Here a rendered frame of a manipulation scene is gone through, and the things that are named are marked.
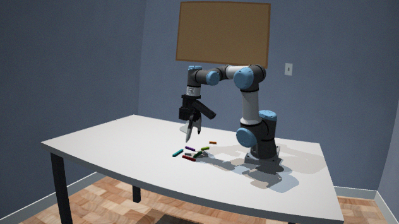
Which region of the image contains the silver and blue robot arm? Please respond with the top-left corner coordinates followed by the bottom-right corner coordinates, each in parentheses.
top-left (186, 64), bottom-right (277, 159)

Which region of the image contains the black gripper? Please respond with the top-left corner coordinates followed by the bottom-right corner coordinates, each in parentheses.
top-left (179, 94), bottom-right (201, 143)

